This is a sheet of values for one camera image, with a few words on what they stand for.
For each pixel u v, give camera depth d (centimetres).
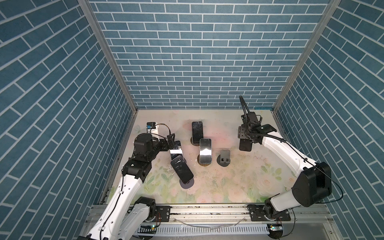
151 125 63
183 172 79
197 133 96
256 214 74
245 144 84
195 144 97
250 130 63
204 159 87
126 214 46
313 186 43
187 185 82
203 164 91
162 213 74
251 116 67
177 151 87
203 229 71
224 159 88
